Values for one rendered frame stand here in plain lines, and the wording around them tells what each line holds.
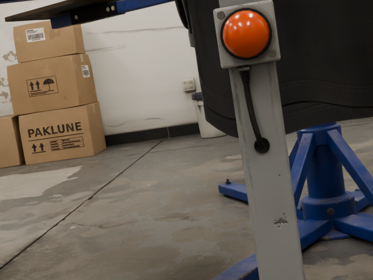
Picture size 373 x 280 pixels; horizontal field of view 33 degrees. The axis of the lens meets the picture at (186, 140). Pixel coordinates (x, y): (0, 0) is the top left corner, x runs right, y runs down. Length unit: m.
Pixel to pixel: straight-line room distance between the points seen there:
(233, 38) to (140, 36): 5.09
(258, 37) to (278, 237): 0.18
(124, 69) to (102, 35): 0.35
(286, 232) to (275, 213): 0.02
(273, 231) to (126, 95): 5.10
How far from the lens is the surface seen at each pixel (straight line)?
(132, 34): 5.61
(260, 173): 0.55
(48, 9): 2.69
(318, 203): 2.17
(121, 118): 5.66
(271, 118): 0.55
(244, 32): 0.50
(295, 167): 2.07
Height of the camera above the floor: 0.63
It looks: 7 degrees down
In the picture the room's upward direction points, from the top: 9 degrees counter-clockwise
